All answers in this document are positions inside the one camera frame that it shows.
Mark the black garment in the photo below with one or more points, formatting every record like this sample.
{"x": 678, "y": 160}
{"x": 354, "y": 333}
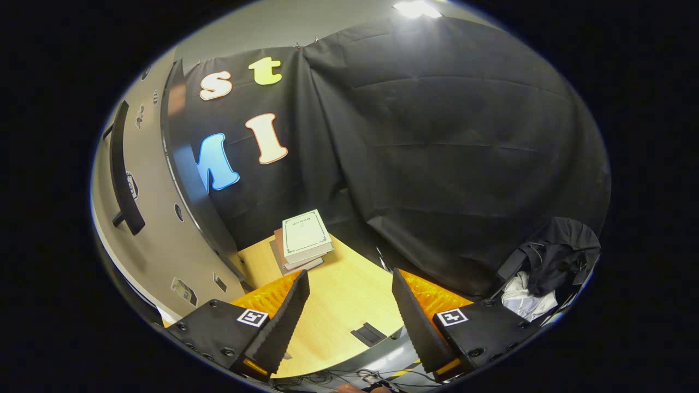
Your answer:
{"x": 562, "y": 245}

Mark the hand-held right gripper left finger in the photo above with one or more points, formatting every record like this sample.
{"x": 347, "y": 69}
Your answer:
{"x": 284, "y": 322}

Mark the yellow black striped tape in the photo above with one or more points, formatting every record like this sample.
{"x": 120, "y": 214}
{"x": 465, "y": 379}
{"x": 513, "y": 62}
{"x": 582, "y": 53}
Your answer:
{"x": 407, "y": 371}

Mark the grey cabinet door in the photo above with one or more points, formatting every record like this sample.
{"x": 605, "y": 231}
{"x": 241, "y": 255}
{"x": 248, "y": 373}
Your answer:
{"x": 153, "y": 218}

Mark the black flat table fitting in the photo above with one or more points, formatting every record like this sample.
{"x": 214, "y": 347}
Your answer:
{"x": 367, "y": 334}

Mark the pale green cover book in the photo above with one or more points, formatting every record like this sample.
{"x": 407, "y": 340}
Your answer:
{"x": 306, "y": 234}

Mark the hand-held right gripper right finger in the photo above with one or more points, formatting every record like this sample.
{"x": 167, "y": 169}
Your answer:
{"x": 418, "y": 322}

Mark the narrow ceiling light panel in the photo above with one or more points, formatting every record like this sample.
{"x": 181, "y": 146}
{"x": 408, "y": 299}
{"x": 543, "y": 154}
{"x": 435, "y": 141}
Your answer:
{"x": 416, "y": 8}

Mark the black backdrop cloth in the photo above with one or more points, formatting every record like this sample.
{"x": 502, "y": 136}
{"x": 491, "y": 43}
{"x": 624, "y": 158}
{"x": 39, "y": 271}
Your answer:
{"x": 437, "y": 136}

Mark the grey cabinet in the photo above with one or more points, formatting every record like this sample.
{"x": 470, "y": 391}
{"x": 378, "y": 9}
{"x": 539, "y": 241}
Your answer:
{"x": 183, "y": 142}

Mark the white garment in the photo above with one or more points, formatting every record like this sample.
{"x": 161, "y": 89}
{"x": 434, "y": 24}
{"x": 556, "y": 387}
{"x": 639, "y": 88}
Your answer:
{"x": 524, "y": 303}

